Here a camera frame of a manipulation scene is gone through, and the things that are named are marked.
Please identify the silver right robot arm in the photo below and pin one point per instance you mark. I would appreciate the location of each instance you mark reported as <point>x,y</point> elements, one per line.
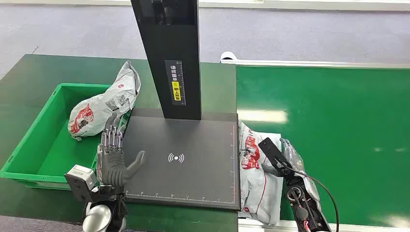
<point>304,205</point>

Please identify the green plastic basket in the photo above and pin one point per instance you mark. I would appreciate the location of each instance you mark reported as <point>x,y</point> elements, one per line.
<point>38,141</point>

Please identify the black right wrist camera bracket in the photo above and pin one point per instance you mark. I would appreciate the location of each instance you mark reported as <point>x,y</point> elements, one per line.
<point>270,150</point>

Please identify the white red-print mailer package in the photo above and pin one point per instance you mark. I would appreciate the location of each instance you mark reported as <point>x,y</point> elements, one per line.
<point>105,102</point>
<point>256,189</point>

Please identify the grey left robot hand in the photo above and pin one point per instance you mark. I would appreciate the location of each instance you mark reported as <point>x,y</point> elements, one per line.
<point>112,165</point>

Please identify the black yellow column label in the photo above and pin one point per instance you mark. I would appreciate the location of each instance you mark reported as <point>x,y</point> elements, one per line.
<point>176,91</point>

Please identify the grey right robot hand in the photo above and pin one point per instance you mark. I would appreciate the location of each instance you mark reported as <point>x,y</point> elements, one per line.
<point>293,155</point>

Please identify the crumpled white red-print mailer package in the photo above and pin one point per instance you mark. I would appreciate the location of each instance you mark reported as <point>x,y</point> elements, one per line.
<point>105,102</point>

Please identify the green conveyor belt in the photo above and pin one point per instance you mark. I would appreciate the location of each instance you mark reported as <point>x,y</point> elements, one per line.
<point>336,128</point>

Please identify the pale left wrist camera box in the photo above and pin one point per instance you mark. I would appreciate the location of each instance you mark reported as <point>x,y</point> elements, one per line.
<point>80,179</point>

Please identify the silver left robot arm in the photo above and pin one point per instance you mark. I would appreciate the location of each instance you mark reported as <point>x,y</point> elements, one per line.
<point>97,217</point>

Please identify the white conveyor side rail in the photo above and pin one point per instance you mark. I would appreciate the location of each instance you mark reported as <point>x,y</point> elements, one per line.
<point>358,228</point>
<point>304,63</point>

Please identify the black scale column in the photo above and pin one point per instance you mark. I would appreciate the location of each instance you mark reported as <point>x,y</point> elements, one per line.
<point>160,35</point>

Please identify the black weighing scale platform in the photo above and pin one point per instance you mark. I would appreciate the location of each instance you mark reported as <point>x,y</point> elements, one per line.
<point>192,179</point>

